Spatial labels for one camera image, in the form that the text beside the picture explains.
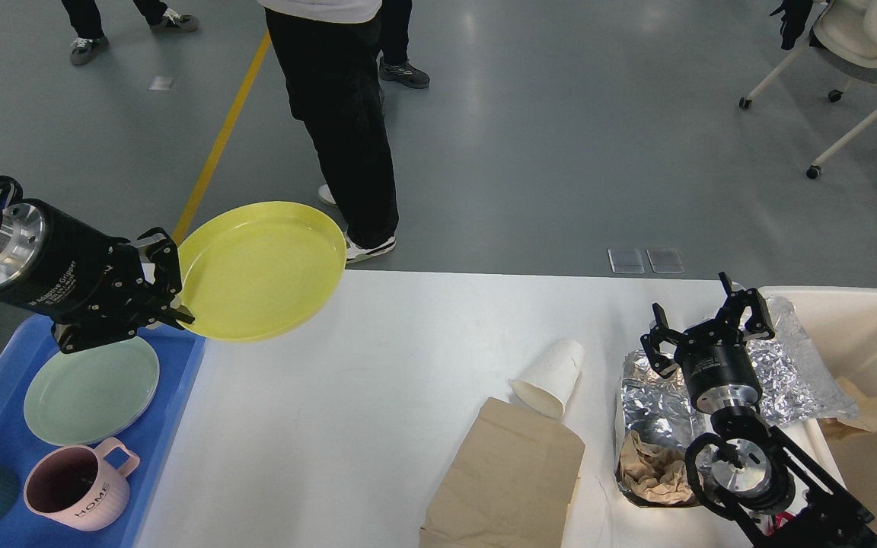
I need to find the white office chair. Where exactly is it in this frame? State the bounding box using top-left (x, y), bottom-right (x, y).
top-left (738, 1), bottom-right (877, 180)

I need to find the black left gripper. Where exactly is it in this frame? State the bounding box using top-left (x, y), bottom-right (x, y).
top-left (0, 199), bottom-right (195, 354)

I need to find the brown paper bag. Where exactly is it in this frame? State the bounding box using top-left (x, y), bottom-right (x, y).
top-left (419, 398), bottom-right (585, 547)

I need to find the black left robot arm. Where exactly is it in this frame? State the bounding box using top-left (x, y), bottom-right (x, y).
top-left (0, 176), bottom-right (195, 353)

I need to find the pink HOME mug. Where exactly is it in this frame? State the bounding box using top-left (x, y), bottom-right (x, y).
top-left (22, 437), bottom-right (142, 533)

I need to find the yellow plastic plate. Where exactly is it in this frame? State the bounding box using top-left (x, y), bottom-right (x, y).
top-left (180, 201), bottom-right (346, 343)

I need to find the person in black trousers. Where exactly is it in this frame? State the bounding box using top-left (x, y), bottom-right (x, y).
top-left (378, 1), bottom-right (429, 90)

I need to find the brown paper in bin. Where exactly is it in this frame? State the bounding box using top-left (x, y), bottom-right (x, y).
top-left (817, 377), bottom-right (877, 441)

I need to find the person in grey shirt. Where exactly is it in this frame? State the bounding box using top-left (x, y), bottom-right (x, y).
top-left (262, 1), bottom-right (399, 263)

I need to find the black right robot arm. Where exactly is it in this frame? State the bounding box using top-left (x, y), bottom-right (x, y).
top-left (640, 272), bottom-right (877, 547)

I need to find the crumpled foil sheet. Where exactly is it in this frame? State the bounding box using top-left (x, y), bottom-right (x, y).
top-left (746, 295), bottom-right (859, 426)

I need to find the pale green plate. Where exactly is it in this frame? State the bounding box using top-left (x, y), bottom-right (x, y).
top-left (22, 339), bottom-right (161, 445)

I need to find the blue plastic tray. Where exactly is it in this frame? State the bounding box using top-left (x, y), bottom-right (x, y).
top-left (0, 316), bottom-right (206, 547)

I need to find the white paper cup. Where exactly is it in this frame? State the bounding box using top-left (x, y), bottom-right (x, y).
top-left (509, 339), bottom-right (587, 419)

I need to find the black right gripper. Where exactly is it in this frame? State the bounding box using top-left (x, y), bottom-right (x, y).
top-left (640, 272), bottom-right (776, 414)

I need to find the foil tray with paper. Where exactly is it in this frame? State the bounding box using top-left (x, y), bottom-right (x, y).
top-left (614, 349), bottom-right (709, 508)

